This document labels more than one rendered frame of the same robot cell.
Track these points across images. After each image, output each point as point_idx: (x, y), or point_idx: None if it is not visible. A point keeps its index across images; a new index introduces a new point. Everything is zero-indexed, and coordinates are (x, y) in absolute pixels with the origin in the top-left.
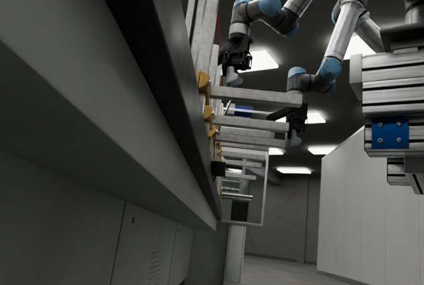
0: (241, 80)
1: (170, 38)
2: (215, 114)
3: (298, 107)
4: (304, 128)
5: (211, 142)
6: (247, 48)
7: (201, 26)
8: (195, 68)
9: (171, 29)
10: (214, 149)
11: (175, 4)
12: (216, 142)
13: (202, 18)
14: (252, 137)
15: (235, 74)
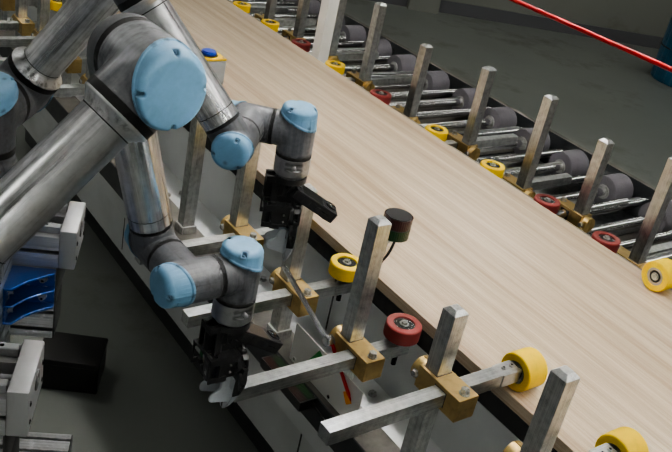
0: (267, 242)
1: (117, 190)
2: (346, 313)
3: (141, 264)
4: (203, 369)
5: (296, 335)
6: (263, 191)
7: (185, 175)
8: (182, 207)
9: (117, 187)
10: (341, 376)
11: (118, 178)
12: (423, 413)
13: (184, 169)
14: (287, 366)
15: (270, 231)
